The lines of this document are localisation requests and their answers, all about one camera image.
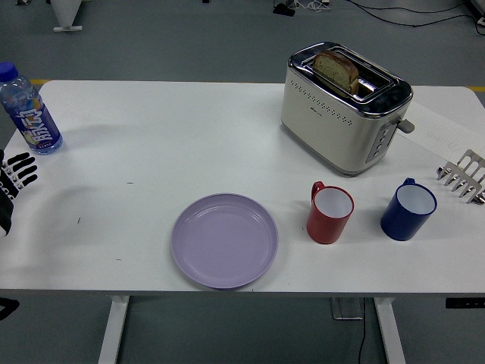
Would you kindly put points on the grey bracket under table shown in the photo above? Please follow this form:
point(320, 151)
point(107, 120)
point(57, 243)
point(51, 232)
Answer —
point(346, 309)

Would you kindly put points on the purple round plate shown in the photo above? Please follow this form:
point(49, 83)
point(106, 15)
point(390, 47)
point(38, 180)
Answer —
point(223, 242)

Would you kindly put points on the white table leg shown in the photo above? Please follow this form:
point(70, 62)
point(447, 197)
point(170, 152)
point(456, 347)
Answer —
point(113, 330)
point(390, 330)

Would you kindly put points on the metal toast rack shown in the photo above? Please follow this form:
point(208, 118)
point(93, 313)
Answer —
point(468, 172)

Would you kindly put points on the cream and chrome toaster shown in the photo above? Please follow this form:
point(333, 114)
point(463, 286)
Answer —
point(326, 129)

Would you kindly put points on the brown bread slice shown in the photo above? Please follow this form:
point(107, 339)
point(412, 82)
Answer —
point(335, 70)

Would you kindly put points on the black table control panel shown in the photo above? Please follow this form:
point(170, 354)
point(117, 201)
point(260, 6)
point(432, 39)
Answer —
point(464, 303)

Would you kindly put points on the blue labelled drink bottle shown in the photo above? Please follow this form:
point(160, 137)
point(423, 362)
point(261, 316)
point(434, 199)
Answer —
point(32, 117)

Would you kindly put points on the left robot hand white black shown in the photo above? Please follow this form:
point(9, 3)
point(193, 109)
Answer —
point(20, 168)

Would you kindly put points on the black device on floor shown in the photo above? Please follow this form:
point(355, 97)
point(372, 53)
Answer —
point(284, 9)

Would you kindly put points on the red mug white inside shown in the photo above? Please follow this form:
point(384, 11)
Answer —
point(324, 227)

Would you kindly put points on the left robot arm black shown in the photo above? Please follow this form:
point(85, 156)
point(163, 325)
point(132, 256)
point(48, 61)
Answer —
point(7, 308)

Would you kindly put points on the white stand base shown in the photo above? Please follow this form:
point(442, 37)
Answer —
point(66, 15)

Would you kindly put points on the blue mug white inside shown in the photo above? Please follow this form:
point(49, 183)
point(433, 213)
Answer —
point(399, 223)

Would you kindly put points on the white paper sheet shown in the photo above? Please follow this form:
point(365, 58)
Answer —
point(435, 129)

